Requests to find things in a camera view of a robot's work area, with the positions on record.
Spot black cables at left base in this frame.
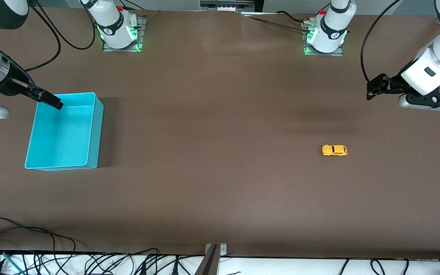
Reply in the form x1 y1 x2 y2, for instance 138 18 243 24
241 10 310 33

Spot grey metal mounting bracket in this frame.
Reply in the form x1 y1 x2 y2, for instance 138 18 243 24
205 243 228 257

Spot grey power strip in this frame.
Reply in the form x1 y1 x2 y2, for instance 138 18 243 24
200 0 256 11

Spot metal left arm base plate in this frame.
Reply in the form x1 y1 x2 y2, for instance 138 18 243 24
302 21 345 57

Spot black right arm looping cable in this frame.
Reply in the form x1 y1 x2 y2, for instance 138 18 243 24
33 0 96 51

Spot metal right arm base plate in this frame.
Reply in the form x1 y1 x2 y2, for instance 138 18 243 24
102 15 145 53

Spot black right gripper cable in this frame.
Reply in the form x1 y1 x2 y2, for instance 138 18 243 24
24 0 61 73

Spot yellow beetle toy car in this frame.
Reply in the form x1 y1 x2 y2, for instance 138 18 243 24
322 144 348 157

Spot black looping floor cable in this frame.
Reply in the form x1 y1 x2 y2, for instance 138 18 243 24
0 217 78 265

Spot black tangled cable bundle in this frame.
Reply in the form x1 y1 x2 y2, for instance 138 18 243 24
79 247 205 275

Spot turquoise plastic bin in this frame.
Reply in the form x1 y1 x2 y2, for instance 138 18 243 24
24 92 104 171

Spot grey metal bar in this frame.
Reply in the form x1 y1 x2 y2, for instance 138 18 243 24
194 244 220 275

